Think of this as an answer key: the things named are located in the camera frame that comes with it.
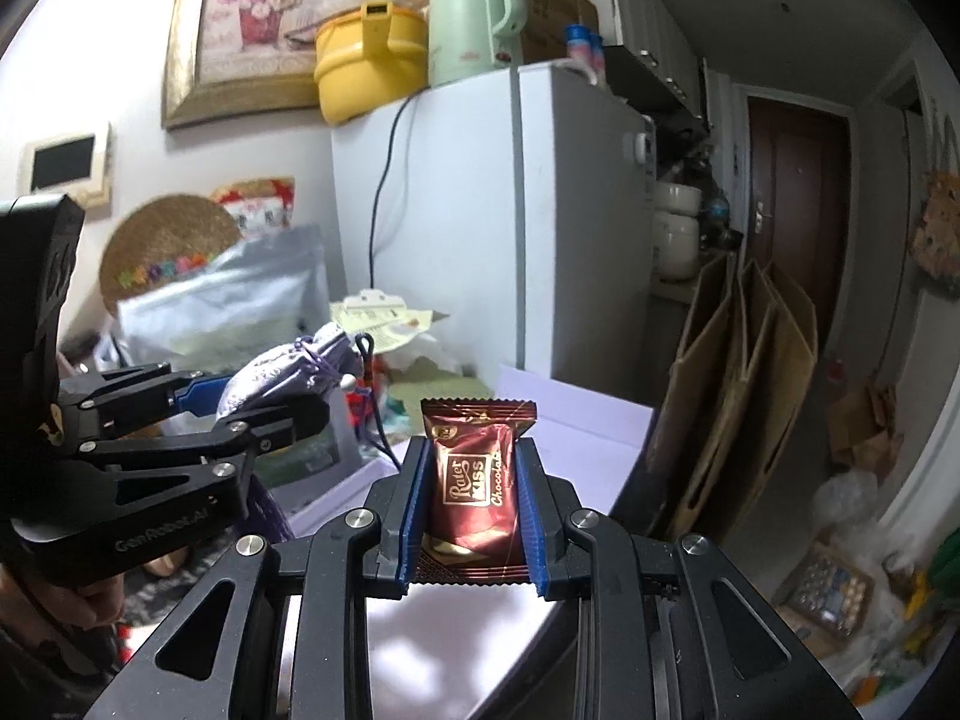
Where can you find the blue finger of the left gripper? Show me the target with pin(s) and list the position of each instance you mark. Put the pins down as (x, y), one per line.
(201, 395)
(277, 426)

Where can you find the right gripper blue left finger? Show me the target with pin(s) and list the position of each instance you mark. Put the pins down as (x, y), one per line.
(402, 503)

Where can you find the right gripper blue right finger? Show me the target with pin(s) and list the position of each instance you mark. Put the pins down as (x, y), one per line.
(559, 536)

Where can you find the maroon chocolate packet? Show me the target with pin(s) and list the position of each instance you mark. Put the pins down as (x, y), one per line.
(472, 533)

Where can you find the person's left hand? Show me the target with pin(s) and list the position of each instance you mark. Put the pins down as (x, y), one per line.
(93, 606)

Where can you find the silver tea pouch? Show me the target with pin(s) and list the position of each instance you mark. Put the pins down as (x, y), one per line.
(258, 294)

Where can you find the green paper sheet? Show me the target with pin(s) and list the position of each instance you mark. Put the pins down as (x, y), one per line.
(407, 395)

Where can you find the round woven mat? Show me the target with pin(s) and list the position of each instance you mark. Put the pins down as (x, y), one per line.
(163, 240)

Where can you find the white printed paper strip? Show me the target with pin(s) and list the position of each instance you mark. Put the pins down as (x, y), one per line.
(389, 321)

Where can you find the white refrigerator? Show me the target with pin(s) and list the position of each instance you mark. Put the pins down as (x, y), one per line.
(517, 206)

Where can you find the box of items on floor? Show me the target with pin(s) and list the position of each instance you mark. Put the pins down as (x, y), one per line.
(825, 600)

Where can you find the white ceramic jar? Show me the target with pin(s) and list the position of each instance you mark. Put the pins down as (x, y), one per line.
(676, 231)

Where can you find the gold framed picture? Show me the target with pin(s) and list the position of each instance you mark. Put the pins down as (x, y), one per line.
(227, 58)

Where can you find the yellow plastic container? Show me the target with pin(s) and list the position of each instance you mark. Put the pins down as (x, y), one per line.
(368, 58)

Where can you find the dark entrance door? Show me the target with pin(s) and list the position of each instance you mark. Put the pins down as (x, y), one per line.
(800, 196)

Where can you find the hanging patterned tote bag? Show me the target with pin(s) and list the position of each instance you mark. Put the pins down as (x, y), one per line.
(936, 241)

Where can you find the green electric kettle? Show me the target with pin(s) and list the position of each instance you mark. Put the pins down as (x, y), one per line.
(470, 37)

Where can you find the wall intercom panel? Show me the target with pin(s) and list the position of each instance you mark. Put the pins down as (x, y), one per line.
(77, 165)

